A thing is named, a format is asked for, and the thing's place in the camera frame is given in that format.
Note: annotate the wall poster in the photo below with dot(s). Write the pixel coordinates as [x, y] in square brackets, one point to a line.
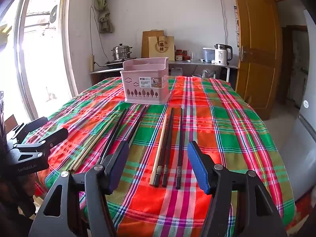
[236, 27]

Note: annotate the outdoor air conditioner unit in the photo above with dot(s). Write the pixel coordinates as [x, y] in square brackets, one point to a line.
[53, 16]

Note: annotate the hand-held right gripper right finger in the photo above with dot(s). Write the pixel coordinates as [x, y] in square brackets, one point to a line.
[197, 163]

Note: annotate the red lid jar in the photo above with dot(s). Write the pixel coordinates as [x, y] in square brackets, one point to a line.
[178, 55]

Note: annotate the wooden cutting board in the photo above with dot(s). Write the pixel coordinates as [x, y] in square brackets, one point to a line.
[145, 44]

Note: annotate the clear drinking glass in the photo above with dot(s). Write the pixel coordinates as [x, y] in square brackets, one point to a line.
[193, 56]

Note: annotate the stainless steel steamer pot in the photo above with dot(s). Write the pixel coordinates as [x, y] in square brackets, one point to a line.
[121, 53]

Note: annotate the black induction cooker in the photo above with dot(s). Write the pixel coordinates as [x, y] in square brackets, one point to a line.
[113, 63]

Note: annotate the pale wooden chopstick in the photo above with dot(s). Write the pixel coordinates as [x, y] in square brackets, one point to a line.
[159, 145]
[96, 140]

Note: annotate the steel kitchen counter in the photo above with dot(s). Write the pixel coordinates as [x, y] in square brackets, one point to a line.
[185, 63]

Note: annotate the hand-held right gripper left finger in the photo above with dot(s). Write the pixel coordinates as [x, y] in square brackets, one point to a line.
[118, 165]

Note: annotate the pink plastic utensil basket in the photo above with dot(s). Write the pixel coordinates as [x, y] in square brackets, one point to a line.
[145, 79]

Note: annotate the plaid tablecloth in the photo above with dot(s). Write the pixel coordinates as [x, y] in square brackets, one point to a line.
[222, 128]

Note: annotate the black chopstick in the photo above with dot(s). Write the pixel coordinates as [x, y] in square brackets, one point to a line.
[138, 121]
[156, 181]
[163, 181]
[115, 133]
[179, 153]

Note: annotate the wall socket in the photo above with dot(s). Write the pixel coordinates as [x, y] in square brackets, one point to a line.
[92, 63]

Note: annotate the tan paper gift bag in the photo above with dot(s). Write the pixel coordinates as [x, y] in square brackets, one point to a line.
[160, 51]

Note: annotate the white plastic jug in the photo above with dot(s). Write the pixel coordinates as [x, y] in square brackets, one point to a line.
[176, 71]

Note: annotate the window frame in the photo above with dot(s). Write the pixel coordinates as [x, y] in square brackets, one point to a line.
[65, 42]

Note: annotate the white electric kettle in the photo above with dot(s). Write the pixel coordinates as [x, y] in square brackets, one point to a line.
[221, 56]

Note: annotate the tied curtain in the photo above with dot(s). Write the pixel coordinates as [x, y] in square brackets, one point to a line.
[105, 17]

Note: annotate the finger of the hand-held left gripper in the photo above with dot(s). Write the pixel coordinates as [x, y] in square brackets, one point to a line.
[58, 134]
[29, 126]

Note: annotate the wooden door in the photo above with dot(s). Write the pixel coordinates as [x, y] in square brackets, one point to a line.
[256, 79]

